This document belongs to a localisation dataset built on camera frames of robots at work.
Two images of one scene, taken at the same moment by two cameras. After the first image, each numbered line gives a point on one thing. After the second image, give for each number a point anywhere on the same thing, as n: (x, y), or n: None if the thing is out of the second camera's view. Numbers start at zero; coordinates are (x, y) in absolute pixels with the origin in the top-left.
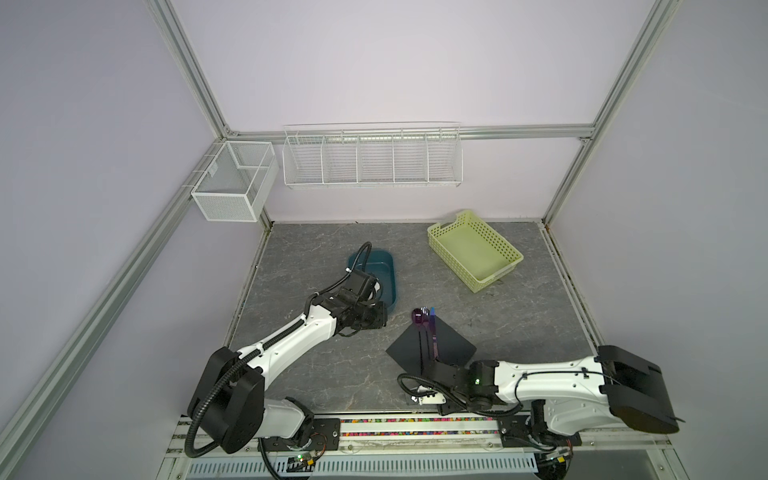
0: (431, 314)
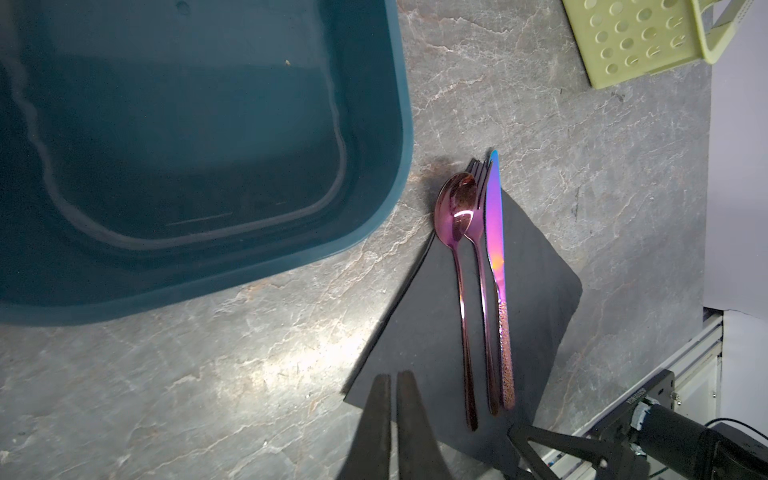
0: (495, 232)
